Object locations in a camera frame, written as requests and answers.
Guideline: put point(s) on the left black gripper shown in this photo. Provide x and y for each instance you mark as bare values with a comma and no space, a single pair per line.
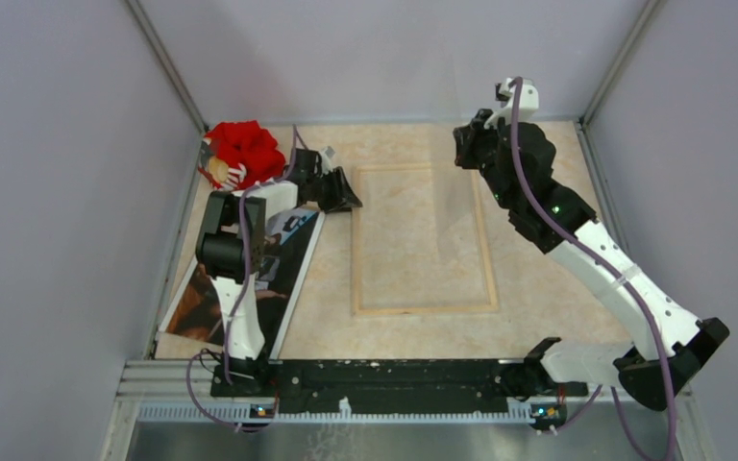
342,197

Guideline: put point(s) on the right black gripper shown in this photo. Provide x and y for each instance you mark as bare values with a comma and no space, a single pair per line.
467,137

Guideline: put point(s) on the wooden picture frame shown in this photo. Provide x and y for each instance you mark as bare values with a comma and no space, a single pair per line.
419,243

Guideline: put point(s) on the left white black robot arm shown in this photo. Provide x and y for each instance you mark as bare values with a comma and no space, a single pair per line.
231,243

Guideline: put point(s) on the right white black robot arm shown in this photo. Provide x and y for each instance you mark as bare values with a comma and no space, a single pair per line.
667,344

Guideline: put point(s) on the red cloth toy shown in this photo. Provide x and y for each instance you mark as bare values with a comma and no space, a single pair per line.
236,155

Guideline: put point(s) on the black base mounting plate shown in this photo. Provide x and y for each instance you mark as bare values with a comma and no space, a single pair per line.
402,386

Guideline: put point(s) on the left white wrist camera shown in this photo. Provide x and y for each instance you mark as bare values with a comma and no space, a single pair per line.
326,159

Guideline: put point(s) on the aluminium front rail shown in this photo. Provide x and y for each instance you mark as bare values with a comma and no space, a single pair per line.
189,381

